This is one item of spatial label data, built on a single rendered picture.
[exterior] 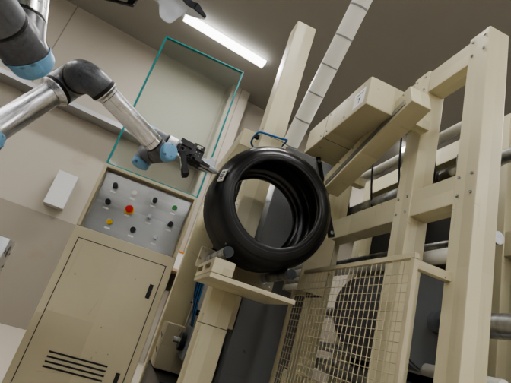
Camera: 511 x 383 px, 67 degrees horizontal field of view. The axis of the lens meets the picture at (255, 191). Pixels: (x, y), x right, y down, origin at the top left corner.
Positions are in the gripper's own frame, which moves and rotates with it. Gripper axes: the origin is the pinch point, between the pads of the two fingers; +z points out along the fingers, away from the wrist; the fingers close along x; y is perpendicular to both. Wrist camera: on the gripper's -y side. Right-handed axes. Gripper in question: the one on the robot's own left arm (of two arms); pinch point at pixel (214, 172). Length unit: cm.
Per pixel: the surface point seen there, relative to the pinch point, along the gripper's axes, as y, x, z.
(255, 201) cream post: 6.1, 25.9, 27.3
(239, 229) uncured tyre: -21.4, -11.8, 18.2
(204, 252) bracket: -29.7, 23.1, 13.7
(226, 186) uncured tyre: -7.3, -11.2, 5.8
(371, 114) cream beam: 46, -31, 48
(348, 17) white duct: 145, 21, 34
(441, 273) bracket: -18, -60, 75
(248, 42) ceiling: 289, 266, -20
